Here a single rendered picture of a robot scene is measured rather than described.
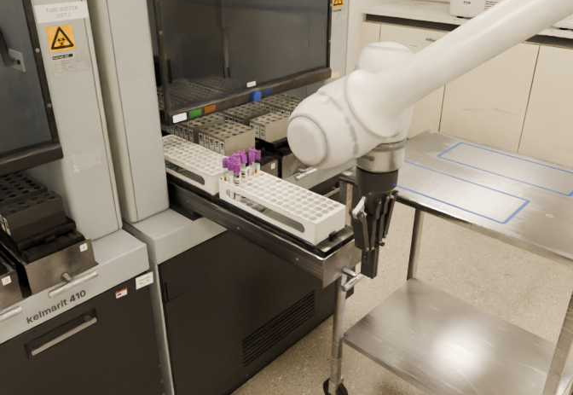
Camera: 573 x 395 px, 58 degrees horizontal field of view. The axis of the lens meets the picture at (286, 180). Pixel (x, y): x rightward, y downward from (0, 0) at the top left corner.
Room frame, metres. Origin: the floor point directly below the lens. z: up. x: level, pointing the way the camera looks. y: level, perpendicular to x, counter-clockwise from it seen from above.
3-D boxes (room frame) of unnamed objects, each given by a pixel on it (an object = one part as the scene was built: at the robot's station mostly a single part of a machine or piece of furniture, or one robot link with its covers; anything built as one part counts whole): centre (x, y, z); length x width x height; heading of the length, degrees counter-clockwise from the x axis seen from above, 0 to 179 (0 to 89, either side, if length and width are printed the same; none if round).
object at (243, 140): (1.33, 0.13, 0.85); 0.12 x 0.02 x 0.06; 137
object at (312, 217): (1.01, 0.02, 0.83); 0.30 x 0.10 x 0.06; 47
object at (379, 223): (0.85, -0.17, 0.89); 0.04 x 0.01 x 0.11; 47
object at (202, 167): (1.22, 0.25, 0.83); 0.30 x 0.10 x 0.06; 47
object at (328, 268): (1.10, 0.12, 0.78); 0.73 x 0.14 x 0.09; 47
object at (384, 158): (0.84, -0.16, 1.03); 0.09 x 0.09 x 0.06
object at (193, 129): (1.42, 0.23, 0.85); 0.12 x 0.02 x 0.06; 137
